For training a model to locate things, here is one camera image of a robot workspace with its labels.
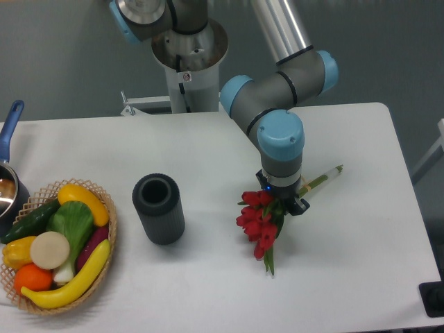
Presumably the red tulip bouquet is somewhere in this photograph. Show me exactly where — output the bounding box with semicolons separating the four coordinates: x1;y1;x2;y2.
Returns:
236;164;344;277

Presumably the blue handled saucepan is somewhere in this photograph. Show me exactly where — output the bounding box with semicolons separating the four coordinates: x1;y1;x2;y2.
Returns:
1;100;29;236

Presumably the black box at edge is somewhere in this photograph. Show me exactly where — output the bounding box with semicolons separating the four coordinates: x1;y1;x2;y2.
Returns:
418;281;443;318

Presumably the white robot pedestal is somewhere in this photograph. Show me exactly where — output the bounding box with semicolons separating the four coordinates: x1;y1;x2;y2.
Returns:
119;19;230;117

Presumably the green bok choy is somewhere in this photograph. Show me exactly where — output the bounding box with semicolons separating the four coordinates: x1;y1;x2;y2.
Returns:
46;201;94;286

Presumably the yellow squash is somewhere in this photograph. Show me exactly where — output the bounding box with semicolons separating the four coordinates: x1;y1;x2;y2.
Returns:
58;184;110;227

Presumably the orange fruit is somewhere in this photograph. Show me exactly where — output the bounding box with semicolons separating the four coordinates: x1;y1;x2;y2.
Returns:
14;264;53;295

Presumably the yellow bell pepper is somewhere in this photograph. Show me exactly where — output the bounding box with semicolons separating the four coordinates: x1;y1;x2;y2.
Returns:
2;236;37;270

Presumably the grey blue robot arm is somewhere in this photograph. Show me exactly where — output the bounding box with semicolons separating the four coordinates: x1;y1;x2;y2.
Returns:
109;1;339;216

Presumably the woven wicker basket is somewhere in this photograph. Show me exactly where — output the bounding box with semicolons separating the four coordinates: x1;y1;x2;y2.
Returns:
1;178;117;316

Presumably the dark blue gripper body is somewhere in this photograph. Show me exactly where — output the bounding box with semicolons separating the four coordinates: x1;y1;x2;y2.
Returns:
256;169;300;200

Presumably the beige round disc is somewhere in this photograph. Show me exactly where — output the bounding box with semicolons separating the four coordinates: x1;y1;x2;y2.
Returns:
30;231;70;270

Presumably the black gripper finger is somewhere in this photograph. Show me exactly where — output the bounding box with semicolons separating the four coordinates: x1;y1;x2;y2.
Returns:
283;197;310;216

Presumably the dark grey ribbed vase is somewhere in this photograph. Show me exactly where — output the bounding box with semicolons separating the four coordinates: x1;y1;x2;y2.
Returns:
132;173;185;245

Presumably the white frame at right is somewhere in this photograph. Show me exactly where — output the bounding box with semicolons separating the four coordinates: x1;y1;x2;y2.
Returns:
411;119;443;186

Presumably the yellow banana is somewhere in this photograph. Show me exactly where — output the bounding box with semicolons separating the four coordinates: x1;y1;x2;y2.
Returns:
21;239;111;309

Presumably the purple sweet potato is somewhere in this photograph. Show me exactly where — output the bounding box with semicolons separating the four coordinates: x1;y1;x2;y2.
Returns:
76;225;109;273

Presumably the green cucumber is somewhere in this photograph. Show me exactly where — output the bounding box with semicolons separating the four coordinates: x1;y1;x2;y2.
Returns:
1;199;60;244

